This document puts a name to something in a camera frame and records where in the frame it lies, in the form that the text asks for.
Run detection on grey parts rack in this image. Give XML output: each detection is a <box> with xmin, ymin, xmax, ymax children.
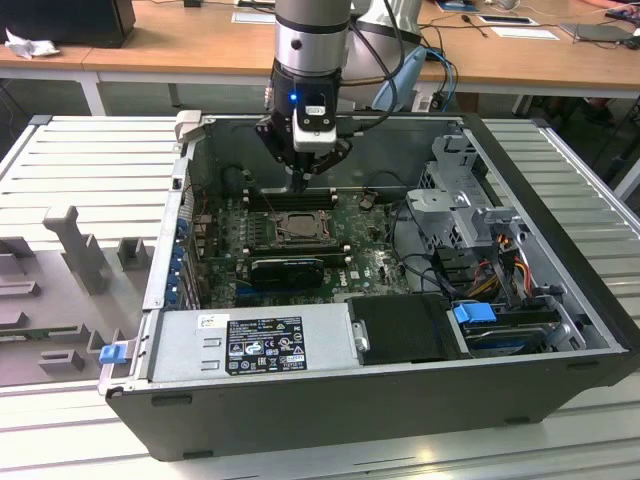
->
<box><xmin>0</xmin><ymin>204</ymin><xmax>156</xmax><ymax>386</ymax></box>

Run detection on black computer box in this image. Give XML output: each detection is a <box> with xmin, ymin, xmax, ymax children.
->
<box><xmin>0</xmin><ymin>0</ymin><xmax>136</xmax><ymax>49</ymax></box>

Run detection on grey case latch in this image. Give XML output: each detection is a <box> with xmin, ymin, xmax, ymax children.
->
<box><xmin>173</xmin><ymin>109</ymin><xmax>204</xmax><ymax>147</ymax></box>

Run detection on white paper sheet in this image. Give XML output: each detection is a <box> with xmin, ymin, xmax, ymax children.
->
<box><xmin>489</xmin><ymin>25</ymin><xmax>561</xmax><ymax>42</ymax></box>

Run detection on black fan shroud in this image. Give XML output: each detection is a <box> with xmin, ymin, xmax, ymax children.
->
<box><xmin>345</xmin><ymin>294</ymin><xmax>471</xmax><ymax>366</ymax></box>

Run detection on dark grey laptop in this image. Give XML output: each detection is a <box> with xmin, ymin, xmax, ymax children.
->
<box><xmin>559</xmin><ymin>22</ymin><xmax>636</xmax><ymax>46</ymax></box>

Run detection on blue cable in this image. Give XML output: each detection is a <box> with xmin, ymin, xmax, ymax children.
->
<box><xmin>424</xmin><ymin>45</ymin><xmax>457</xmax><ymax>101</ymax></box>

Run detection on metal socket cover frame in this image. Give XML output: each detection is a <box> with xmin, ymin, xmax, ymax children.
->
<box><xmin>277</xmin><ymin>209</ymin><xmax>334</xmax><ymax>244</ymax></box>

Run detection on green motherboard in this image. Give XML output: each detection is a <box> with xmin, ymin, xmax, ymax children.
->
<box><xmin>192</xmin><ymin>192</ymin><xmax>417</xmax><ymax>310</ymax></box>

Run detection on wooden desk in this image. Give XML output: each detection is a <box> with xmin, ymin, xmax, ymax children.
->
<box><xmin>82</xmin><ymin>0</ymin><xmax>640</xmax><ymax>117</ymax></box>
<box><xmin>0</xmin><ymin>0</ymin><xmax>151</xmax><ymax>117</ymax></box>

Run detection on black CPU socket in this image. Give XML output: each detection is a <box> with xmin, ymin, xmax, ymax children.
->
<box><xmin>272</xmin><ymin>208</ymin><xmax>337</xmax><ymax>247</ymax></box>

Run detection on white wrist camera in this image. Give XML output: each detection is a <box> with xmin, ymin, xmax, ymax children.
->
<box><xmin>292</xmin><ymin>92</ymin><xmax>338</xmax><ymax>153</ymax></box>

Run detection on orange yellow power wires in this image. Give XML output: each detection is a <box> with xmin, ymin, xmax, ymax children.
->
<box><xmin>469</xmin><ymin>252</ymin><xmax>532</xmax><ymax>301</ymax></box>

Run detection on thin metal locking lever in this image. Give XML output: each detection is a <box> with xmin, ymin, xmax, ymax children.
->
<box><xmin>259</xmin><ymin>191</ymin><xmax>281</xmax><ymax>221</ymax></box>

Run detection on black open PC case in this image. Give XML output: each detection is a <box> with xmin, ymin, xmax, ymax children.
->
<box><xmin>97</xmin><ymin>110</ymin><xmax>632</xmax><ymax>464</ymax></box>

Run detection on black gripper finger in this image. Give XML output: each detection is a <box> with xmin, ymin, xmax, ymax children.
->
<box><xmin>254</xmin><ymin>115</ymin><xmax>302</xmax><ymax>195</ymax></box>
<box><xmin>299</xmin><ymin>138</ymin><xmax>354</xmax><ymax>195</ymax></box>

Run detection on hard disk in blue carrier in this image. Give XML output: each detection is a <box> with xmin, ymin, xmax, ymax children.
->
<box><xmin>452</xmin><ymin>302</ymin><xmax>551</xmax><ymax>359</ymax></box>

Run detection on green RAM stick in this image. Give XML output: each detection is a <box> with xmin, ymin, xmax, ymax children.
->
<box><xmin>0</xmin><ymin>327</ymin><xmax>51</xmax><ymax>341</ymax></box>

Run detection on crumpled white paper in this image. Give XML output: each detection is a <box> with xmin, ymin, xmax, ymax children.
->
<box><xmin>4</xmin><ymin>27</ymin><xmax>61</xmax><ymax>60</ymax></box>

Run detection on white labelled box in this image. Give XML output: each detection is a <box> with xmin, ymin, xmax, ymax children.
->
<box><xmin>412</xmin><ymin>89</ymin><xmax>446</xmax><ymax>114</ymax></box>

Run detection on metal drive cage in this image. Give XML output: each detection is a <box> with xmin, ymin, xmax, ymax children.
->
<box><xmin>404</xmin><ymin>132</ymin><xmax>526</xmax><ymax>251</ymax></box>

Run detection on grey power supply unit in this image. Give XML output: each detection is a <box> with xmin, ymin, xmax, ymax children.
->
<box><xmin>130</xmin><ymin>303</ymin><xmax>362</xmax><ymax>384</ymax></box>

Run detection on silver square CPU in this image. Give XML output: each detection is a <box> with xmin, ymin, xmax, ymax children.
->
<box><xmin>285</xmin><ymin>214</ymin><xmax>322</xmax><ymax>237</ymax></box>

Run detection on black graphics card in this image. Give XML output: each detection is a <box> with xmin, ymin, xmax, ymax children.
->
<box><xmin>249</xmin><ymin>257</ymin><xmax>325</xmax><ymax>290</ymax></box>

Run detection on black RAM slot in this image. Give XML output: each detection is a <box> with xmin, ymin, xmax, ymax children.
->
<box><xmin>248</xmin><ymin>187</ymin><xmax>337</xmax><ymax>201</ymax></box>
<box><xmin>243</xmin><ymin>248</ymin><xmax>352</xmax><ymax>267</ymax></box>
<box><xmin>248</xmin><ymin>198</ymin><xmax>336</xmax><ymax>212</ymax></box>
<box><xmin>247</xmin><ymin>238</ymin><xmax>342</xmax><ymax>252</ymax></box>

